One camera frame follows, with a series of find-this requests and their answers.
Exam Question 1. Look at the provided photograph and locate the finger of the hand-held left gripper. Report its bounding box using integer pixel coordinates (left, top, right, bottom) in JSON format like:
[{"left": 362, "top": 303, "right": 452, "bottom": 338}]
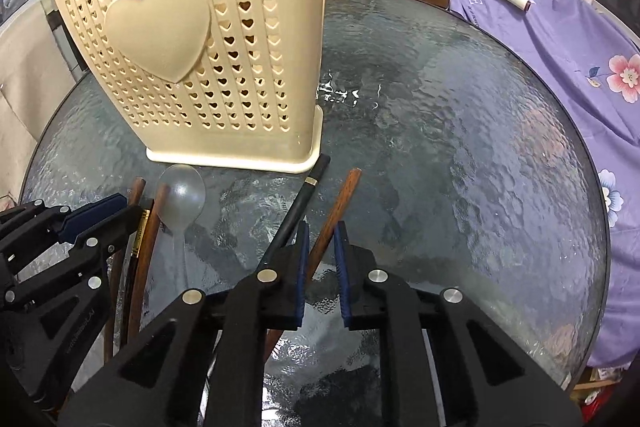
[
  {"left": 0, "top": 194, "right": 129, "bottom": 270},
  {"left": 0, "top": 205, "right": 146, "bottom": 305}
]

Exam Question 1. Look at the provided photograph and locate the beige cloth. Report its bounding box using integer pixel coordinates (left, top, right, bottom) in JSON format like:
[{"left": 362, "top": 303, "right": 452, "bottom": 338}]
[{"left": 0, "top": 0, "right": 90, "bottom": 204}]

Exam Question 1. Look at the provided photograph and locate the purple floral cloth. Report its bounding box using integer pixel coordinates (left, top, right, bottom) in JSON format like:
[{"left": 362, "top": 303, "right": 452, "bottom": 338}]
[{"left": 446, "top": 0, "right": 640, "bottom": 370}]

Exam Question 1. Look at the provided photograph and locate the round glass table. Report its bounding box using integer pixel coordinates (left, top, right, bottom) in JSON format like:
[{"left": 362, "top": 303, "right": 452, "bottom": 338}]
[{"left": 20, "top": 0, "right": 613, "bottom": 427}]

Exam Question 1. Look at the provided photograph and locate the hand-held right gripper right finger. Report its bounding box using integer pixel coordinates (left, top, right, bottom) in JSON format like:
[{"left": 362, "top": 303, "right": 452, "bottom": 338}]
[{"left": 334, "top": 221, "right": 583, "bottom": 427}]

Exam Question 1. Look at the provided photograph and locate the translucent plastic spoon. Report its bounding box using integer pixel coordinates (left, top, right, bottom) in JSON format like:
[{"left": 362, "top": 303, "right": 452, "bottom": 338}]
[{"left": 156, "top": 163, "right": 207, "bottom": 290}]

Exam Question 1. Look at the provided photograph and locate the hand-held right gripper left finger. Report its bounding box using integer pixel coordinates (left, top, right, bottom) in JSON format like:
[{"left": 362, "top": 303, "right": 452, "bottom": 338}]
[{"left": 57, "top": 221, "right": 312, "bottom": 427}]

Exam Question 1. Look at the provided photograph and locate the cream perforated utensil holder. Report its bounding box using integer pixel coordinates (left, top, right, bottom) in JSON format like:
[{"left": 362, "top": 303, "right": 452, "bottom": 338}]
[{"left": 44, "top": 0, "right": 333, "bottom": 172}]

